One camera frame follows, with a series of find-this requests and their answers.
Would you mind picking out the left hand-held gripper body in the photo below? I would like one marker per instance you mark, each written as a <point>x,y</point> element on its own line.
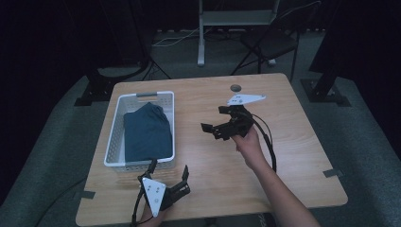
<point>155,192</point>

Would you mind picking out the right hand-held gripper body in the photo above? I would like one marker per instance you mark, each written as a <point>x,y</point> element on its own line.
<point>239,124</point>

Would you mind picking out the dark blue cloth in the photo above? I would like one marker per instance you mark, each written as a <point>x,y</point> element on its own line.
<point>146,134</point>

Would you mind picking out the white plastic basket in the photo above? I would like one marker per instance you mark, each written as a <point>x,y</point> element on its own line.
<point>138,99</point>

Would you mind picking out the person's right hand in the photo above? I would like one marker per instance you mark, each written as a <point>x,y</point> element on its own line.
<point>250,148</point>

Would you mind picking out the person's left hand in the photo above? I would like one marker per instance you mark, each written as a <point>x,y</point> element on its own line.
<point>151,219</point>

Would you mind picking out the grey table grommet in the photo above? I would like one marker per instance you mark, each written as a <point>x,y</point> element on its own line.
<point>235,88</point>

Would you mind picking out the grey tape strip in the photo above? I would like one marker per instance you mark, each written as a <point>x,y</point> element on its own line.
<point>333,173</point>
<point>88,195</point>

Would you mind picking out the black tripod legs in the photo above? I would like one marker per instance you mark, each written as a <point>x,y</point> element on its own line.
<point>156,67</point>

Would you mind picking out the black folding chair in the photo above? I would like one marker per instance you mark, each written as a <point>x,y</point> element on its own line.
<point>268,42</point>

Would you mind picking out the black stand base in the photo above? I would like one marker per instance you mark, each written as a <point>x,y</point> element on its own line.
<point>97,86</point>
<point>324,91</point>

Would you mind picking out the white metal desk frame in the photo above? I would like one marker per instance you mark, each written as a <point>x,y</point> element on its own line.
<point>200,38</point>

